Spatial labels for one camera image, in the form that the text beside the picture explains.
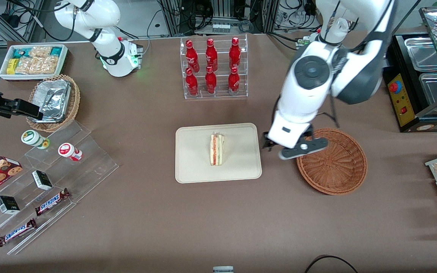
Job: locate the aluminium foil containers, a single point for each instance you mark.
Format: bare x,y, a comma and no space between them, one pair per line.
51,99

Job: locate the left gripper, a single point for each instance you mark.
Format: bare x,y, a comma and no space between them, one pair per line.
267,142

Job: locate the light wicker basket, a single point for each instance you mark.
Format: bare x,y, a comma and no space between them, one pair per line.
75,98

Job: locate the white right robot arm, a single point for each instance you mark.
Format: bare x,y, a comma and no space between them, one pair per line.
108,15

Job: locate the grey device edge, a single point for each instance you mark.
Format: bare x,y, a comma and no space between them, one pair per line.
223,269

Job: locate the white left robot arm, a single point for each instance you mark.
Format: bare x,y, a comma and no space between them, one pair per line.
317,91

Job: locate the red emergency button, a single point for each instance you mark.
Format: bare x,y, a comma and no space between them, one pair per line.
394,87

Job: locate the small black box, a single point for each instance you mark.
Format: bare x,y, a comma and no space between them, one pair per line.
7,204
42,180

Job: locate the black food warmer machine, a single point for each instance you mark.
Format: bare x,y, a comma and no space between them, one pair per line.
402,106

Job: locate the green cap yogurt bottle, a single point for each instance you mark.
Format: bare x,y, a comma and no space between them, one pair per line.
32,138

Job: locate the yellow snack packet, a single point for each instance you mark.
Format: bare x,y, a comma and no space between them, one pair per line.
12,66

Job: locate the clear acrylic stepped shelf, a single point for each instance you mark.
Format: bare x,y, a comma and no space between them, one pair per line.
97,167

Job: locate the clear acrylic bottle rack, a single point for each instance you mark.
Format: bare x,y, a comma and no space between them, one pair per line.
222,93

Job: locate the brown wicker basket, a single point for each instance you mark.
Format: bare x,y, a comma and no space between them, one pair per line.
336,170

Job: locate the triangular sandwich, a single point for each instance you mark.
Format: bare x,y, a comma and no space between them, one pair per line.
217,149

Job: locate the white power strip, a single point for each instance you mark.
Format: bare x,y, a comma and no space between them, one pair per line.
220,27

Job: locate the beige plastic tray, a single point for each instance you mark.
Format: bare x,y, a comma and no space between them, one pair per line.
195,155

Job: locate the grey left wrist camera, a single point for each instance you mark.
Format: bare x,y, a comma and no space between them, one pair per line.
305,148

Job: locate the red cap yogurt bottle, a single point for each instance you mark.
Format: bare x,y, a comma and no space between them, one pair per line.
67,150

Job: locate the large clear cracker bag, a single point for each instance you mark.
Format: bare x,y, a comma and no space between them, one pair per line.
38,65

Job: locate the small clear cracker bag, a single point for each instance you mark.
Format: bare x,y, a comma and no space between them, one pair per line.
40,51

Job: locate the snickers chocolate bar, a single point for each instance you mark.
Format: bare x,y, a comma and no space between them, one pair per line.
51,202
15,232

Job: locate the small teal snack packet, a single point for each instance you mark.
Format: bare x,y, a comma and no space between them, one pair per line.
56,51

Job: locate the red cola bottle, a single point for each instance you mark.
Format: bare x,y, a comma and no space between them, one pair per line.
211,82
192,84
233,82
192,57
235,55
211,56

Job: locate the white snack bin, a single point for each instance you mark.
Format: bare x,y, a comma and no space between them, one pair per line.
4,72

